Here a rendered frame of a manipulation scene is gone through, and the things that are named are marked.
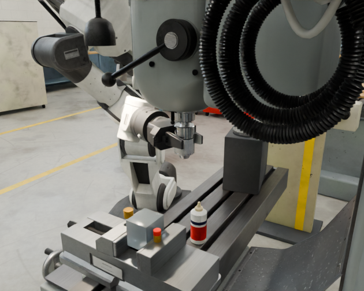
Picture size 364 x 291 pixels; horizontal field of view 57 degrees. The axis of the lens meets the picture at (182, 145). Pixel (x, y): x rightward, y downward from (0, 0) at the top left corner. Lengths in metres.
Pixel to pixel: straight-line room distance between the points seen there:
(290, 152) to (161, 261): 1.96
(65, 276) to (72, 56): 0.66
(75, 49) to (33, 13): 8.81
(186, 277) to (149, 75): 0.39
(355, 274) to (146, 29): 0.54
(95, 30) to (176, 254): 0.52
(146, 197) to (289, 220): 1.43
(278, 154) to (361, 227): 2.07
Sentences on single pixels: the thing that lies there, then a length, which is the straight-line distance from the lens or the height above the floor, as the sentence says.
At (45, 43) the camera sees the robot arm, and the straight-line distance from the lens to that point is 1.10.
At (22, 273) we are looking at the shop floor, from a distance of 2.52.
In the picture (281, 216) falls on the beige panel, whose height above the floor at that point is 0.11.
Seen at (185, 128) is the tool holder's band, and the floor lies 1.27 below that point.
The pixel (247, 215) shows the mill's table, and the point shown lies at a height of 0.97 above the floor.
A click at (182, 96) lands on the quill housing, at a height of 1.35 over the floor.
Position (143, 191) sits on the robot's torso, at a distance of 1.62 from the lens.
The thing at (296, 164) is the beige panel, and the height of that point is 0.55.
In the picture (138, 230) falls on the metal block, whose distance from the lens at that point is 0.69.
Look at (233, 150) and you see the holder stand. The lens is 1.08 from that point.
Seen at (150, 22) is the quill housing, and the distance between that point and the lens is 0.67.
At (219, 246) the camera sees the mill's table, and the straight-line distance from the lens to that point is 0.88.
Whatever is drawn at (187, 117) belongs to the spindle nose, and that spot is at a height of 1.29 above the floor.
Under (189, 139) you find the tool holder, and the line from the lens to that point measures 0.76.
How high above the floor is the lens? 1.47
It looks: 19 degrees down
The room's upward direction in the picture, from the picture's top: straight up
